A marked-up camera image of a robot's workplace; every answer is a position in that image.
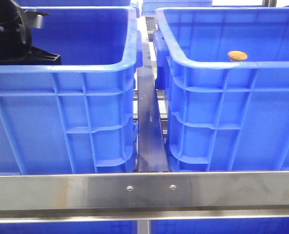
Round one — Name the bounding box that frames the left rail screw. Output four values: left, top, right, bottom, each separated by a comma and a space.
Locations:
126, 185, 133, 191

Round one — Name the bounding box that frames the blue crate lower right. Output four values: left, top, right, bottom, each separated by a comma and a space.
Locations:
151, 217, 289, 234

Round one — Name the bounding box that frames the large blue crate right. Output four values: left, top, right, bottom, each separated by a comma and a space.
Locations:
155, 7, 289, 172

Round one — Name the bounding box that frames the yellow push button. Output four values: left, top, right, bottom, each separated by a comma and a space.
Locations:
227, 51, 248, 62

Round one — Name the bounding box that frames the steel front shelf rail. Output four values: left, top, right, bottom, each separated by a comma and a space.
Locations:
0, 171, 289, 223

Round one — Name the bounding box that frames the steel centre divider bar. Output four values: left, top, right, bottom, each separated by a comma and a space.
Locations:
137, 39, 168, 172

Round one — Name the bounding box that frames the rail screw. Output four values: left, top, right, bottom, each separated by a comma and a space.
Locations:
169, 184, 177, 191
126, 185, 133, 191

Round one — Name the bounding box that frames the blue crate lower left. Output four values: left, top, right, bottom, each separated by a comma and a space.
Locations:
0, 221, 137, 234

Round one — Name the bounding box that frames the large blue crate left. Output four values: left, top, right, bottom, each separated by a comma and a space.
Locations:
0, 6, 142, 175

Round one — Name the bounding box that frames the blue crate rear centre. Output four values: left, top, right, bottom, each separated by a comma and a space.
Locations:
142, 0, 212, 15

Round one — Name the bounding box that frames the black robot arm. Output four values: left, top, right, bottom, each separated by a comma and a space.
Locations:
0, 0, 62, 65

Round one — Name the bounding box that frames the right rail screw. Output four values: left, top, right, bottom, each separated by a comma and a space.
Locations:
169, 184, 177, 191

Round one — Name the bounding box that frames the large blue crate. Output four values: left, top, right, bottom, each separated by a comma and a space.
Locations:
155, 7, 289, 172
0, 6, 142, 175

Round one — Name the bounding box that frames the blue crate rear left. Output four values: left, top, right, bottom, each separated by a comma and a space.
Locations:
16, 0, 139, 9

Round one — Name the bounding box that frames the steel lower vertical post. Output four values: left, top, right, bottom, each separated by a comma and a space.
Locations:
137, 220, 151, 234

